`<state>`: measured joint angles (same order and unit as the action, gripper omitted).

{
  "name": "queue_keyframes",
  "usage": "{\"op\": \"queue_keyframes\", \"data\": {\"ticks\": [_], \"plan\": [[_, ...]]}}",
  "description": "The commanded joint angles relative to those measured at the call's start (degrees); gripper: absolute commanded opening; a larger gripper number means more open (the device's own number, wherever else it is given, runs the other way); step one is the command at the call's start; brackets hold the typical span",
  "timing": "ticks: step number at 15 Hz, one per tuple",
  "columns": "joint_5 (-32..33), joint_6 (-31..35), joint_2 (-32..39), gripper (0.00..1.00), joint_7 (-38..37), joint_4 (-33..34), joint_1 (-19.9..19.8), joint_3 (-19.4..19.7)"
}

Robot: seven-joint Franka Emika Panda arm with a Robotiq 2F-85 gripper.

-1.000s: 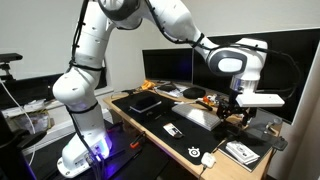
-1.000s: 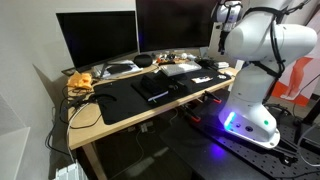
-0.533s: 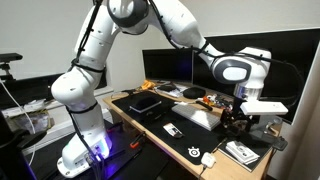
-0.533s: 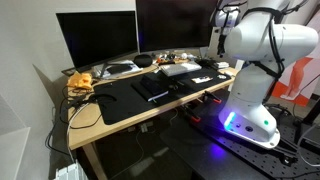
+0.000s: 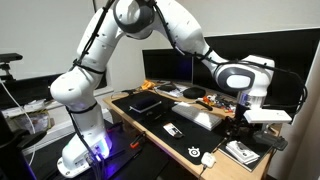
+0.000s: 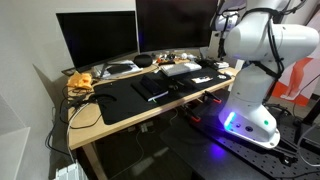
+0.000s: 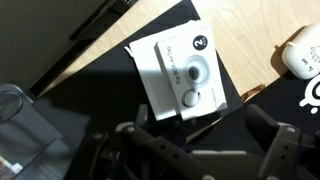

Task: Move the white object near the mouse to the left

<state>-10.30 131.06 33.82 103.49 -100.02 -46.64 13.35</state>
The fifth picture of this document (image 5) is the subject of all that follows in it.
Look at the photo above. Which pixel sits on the white keyboard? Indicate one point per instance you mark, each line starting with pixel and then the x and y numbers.
pixel 196 116

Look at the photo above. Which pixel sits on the smaller black monitor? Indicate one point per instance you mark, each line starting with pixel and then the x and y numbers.
pixel 166 65

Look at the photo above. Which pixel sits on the black flat folio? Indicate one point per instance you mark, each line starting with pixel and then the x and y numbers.
pixel 263 160

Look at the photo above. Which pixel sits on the large black desk mat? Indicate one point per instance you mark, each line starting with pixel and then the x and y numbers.
pixel 196 136

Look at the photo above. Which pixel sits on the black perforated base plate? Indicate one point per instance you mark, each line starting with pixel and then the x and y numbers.
pixel 43 156

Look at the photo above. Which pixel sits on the black chair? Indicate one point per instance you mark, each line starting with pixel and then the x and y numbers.
pixel 13 156

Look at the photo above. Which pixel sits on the black camera on stand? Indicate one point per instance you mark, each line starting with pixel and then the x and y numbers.
pixel 10 57

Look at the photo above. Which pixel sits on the larger black monitor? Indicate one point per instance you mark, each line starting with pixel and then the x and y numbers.
pixel 293 50

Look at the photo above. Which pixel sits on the black oval case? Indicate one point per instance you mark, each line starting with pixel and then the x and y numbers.
pixel 194 93

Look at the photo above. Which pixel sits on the white wrist mount plate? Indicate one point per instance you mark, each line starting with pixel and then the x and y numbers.
pixel 266 116

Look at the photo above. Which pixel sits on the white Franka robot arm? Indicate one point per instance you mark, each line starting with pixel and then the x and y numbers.
pixel 90 50

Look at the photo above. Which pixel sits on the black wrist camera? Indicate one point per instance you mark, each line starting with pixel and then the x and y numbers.
pixel 270 140

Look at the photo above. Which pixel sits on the yellow crumpled object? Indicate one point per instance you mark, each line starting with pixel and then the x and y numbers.
pixel 147 85

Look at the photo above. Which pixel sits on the flat white box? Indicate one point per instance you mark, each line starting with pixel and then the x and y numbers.
pixel 241 151

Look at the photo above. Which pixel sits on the black notebook white page edges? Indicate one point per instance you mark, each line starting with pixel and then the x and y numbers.
pixel 145 104

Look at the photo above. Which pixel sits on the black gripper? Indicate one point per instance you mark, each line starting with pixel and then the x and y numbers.
pixel 240 115

